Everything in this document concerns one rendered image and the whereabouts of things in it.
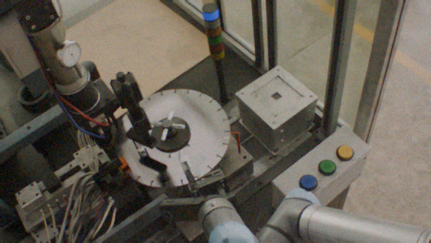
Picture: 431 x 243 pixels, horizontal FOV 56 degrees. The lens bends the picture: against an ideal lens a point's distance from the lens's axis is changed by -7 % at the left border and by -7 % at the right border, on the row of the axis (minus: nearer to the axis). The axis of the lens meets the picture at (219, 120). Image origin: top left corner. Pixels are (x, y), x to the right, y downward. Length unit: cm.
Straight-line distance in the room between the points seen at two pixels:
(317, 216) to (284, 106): 55
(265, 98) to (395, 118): 128
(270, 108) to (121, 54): 72
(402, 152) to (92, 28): 164
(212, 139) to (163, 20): 82
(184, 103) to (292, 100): 32
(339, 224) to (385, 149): 158
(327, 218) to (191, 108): 60
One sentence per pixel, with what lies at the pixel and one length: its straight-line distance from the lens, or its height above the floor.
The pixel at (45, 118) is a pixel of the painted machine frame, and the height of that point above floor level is 105.
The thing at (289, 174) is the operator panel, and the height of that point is 90.
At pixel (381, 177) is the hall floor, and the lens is 225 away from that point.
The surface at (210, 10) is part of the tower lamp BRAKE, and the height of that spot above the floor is 116.
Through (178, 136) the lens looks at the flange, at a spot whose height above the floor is 96.
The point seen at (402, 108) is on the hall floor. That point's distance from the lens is 253.
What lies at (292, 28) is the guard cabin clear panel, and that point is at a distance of 131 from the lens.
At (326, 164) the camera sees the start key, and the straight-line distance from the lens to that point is 118.
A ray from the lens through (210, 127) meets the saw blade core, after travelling 121.
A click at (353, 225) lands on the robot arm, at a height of 122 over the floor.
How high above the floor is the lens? 192
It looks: 53 degrees down
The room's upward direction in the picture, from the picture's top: 11 degrees counter-clockwise
